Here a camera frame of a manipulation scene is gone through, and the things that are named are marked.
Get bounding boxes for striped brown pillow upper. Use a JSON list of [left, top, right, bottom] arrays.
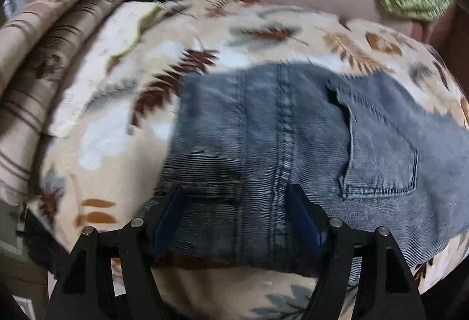
[[0, 0, 79, 90]]

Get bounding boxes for brown wooden headboard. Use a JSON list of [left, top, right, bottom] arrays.
[[425, 3, 469, 95]]

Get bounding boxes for leaf-patterned fleece blanket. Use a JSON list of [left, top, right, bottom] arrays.
[[27, 0, 469, 320]]

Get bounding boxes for grey-blue denim pants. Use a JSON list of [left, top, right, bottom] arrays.
[[155, 64, 468, 276]]

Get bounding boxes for cream patterned pillow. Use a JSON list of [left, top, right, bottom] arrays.
[[45, 1, 163, 139]]

